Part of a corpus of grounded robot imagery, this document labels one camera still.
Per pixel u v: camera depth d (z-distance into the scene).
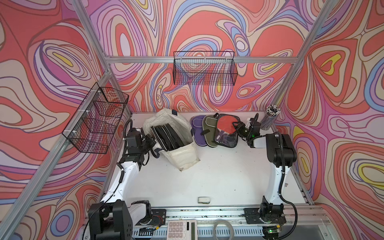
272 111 0.96
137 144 0.62
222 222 0.70
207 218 0.75
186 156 0.76
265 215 0.67
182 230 0.69
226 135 1.01
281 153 0.55
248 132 0.92
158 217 0.73
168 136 0.86
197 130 1.06
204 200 0.77
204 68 0.96
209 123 1.09
